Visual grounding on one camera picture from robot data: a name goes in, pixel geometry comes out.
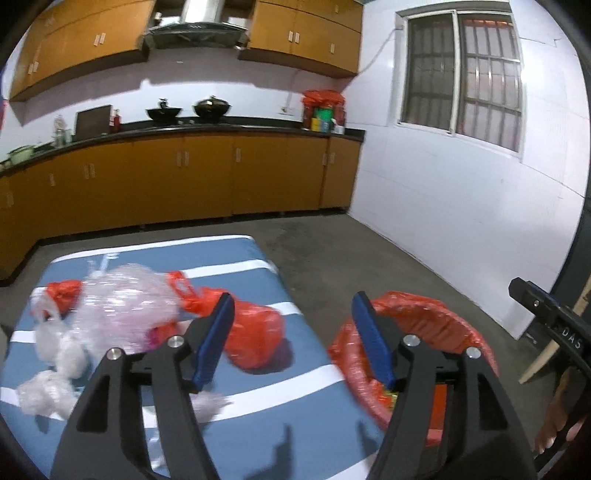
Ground steel range hood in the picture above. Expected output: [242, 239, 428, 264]
[141, 0, 250, 51]

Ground person's right hand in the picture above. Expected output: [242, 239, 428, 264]
[534, 368, 585, 456]

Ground red bag on countertop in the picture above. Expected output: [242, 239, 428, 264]
[302, 89, 347, 132]

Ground blue white-striped mat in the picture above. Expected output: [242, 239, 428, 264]
[0, 234, 389, 480]

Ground black wok with lid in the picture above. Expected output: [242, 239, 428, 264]
[192, 95, 232, 121]

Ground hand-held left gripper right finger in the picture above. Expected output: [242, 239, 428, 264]
[352, 291, 539, 480]

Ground clear crinkled plastic wrap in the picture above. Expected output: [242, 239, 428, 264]
[76, 264, 183, 356]

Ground dark cutting board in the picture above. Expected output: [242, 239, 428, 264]
[75, 104, 113, 137]

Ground black kitchen countertop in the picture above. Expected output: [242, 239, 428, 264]
[0, 119, 366, 177]

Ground white crumpled plastic bag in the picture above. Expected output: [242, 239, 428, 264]
[189, 390, 233, 424]
[16, 369, 83, 420]
[30, 293, 93, 377]

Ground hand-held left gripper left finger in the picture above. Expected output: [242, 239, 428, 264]
[50, 292, 237, 480]

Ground barred window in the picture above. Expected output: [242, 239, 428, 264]
[396, 2, 527, 158]

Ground orange lower kitchen cabinets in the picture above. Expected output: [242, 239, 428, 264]
[0, 131, 363, 282]

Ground orange kitchen cabinets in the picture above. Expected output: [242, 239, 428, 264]
[0, 131, 363, 282]
[238, 0, 363, 78]
[9, 0, 155, 102]

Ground orange upper kitchen cabinets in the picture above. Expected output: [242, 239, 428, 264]
[238, 0, 363, 78]
[9, 0, 155, 102]

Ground red plastic bin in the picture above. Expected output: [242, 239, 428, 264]
[327, 291, 499, 446]

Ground red bulging plastic bag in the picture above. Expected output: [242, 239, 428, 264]
[222, 300, 283, 370]

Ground clear bag on countertop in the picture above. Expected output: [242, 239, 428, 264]
[52, 114, 71, 146]

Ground red plastic bag with handles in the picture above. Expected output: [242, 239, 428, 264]
[166, 271, 222, 319]

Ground red knotted plastic bag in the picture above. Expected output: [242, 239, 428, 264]
[44, 279, 84, 315]

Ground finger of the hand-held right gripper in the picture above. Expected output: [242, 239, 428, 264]
[509, 277, 591, 370]

